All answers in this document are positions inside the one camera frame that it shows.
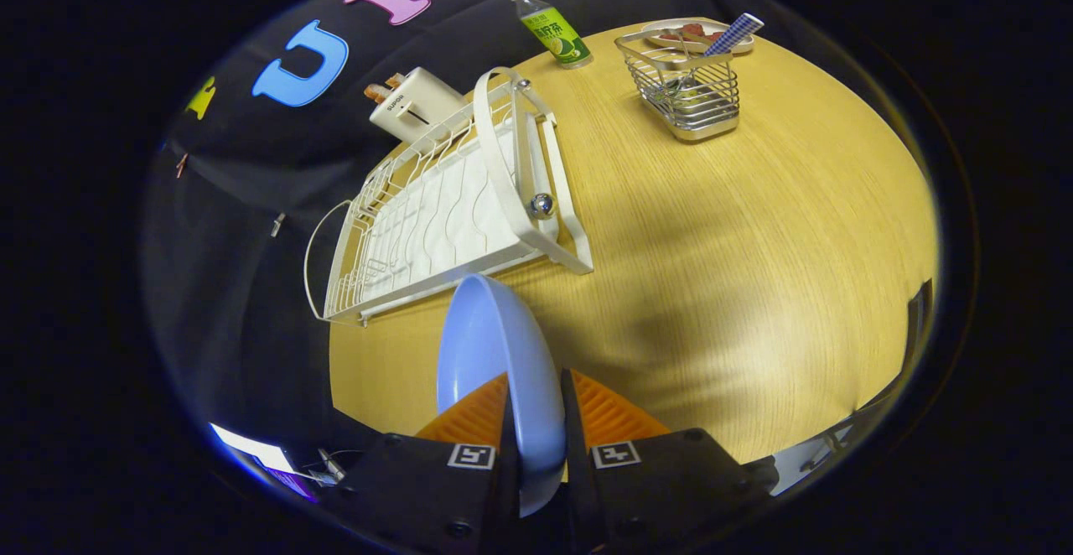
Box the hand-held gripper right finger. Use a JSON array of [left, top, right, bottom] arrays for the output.
[[560, 368, 776, 552]]

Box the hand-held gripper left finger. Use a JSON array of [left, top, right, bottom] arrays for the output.
[[335, 373, 521, 551]]

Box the blue plate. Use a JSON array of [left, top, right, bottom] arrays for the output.
[[437, 274, 567, 518]]

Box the white wire dish rack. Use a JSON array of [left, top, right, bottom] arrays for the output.
[[303, 66, 594, 327]]

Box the metal wire basket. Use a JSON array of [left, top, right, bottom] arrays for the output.
[[614, 27, 742, 143]]

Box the spoon with checkered handle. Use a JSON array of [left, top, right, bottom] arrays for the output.
[[671, 13, 765, 107]]

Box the small cream food plate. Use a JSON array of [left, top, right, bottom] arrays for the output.
[[641, 17, 755, 56]]

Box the computer monitor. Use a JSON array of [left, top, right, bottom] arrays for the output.
[[208, 423, 319, 502]]

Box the white toaster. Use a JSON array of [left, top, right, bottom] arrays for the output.
[[369, 67, 470, 145]]

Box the green label drink bottle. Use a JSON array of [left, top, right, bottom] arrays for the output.
[[507, 0, 593, 70]]

